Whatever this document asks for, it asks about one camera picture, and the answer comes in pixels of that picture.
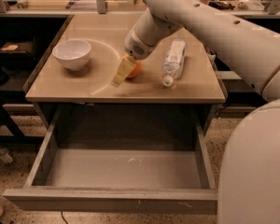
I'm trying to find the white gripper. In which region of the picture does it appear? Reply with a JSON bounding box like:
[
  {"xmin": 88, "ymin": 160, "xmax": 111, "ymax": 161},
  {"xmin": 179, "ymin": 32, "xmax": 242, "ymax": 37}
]
[{"xmin": 111, "ymin": 28, "xmax": 155, "ymax": 87}]

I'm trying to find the orange fruit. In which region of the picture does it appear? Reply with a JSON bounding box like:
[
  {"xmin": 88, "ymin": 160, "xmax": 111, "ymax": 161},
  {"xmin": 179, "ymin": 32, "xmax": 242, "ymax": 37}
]
[{"xmin": 123, "ymin": 53, "xmax": 142, "ymax": 78}]

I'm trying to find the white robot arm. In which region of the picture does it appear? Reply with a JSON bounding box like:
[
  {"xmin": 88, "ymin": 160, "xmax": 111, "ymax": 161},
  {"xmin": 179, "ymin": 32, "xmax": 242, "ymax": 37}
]
[{"xmin": 112, "ymin": 0, "xmax": 280, "ymax": 224}]

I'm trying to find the grey counter cabinet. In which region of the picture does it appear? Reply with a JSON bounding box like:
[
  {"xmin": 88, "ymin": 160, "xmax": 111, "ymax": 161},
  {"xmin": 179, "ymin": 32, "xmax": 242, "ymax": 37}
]
[{"xmin": 24, "ymin": 12, "xmax": 225, "ymax": 117}]

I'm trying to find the open grey drawer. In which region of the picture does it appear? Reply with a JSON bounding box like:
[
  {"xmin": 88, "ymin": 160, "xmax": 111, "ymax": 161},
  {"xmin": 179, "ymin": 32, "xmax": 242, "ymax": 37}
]
[{"xmin": 4, "ymin": 104, "xmax": 217, "ymax": 215}]

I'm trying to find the clear plastic water bottle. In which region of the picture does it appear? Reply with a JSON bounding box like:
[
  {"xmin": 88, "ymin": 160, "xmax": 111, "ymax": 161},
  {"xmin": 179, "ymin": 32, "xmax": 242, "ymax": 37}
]
[{"xmin": 161, "ymin": 39, "xmax": 186, "ymax": 87}]

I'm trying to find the white ceramic bowl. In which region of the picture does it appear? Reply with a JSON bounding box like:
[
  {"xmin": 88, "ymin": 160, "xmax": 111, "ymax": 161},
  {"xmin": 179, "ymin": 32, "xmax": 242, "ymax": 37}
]
[{"xmin": 52, "ymin": 39, "xmax": 91, "ymax": 71}]

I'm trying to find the black stand left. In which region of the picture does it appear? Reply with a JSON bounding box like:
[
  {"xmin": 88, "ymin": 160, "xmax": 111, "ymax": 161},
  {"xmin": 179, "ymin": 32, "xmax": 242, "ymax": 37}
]
[{"xmin": 0, "ymin": 39, "xmax": 43, "ymax": 144}]

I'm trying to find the small jar on floor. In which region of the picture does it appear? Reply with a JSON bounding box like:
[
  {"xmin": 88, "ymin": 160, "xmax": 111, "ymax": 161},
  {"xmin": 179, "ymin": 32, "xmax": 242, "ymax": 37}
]
[{"xmin": 0, "ymin": 147, "xmax": 13, "ymax": 164}]

